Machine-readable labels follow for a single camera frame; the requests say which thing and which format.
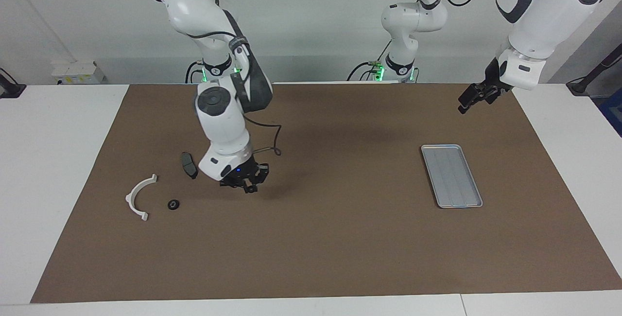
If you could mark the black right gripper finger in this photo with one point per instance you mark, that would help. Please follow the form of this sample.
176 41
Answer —
264 172
233 184

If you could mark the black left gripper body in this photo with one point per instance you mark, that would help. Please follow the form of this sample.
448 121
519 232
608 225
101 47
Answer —
492 80

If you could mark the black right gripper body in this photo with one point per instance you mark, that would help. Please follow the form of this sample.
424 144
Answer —
243 172

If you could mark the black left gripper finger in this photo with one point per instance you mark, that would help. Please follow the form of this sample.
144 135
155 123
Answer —
477 98
469 98

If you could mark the large black bearing gear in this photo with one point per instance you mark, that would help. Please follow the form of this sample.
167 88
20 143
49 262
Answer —
169 204

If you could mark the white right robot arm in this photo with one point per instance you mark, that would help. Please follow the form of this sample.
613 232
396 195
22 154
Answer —
221 126

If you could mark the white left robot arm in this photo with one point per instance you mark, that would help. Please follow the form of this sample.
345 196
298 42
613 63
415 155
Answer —
544 14

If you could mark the silver metal tray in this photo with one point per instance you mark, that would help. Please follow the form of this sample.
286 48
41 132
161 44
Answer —
461 194

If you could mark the elongated grey brake pad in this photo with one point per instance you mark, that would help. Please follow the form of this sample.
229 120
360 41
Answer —
188 164

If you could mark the brown table mat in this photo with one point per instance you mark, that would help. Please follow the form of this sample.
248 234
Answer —
311 238

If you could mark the blue object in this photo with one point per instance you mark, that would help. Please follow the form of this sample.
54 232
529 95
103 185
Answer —
613 112

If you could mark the white power box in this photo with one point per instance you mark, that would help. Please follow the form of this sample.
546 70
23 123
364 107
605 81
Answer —
77 73

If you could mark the black table clamp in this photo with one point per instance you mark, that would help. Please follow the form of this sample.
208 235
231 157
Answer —
12 90

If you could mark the white semicircular plastic bracket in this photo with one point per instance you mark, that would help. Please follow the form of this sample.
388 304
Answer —
129 200

